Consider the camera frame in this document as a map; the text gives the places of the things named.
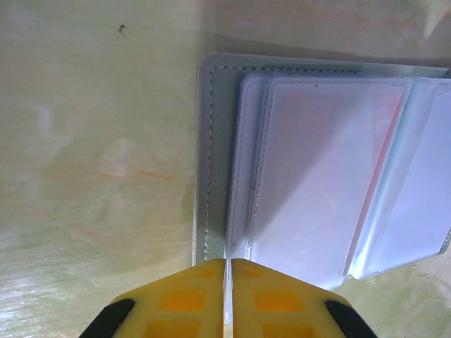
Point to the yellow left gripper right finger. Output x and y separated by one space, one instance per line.
275 303

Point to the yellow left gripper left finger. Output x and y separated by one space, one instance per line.
190 303

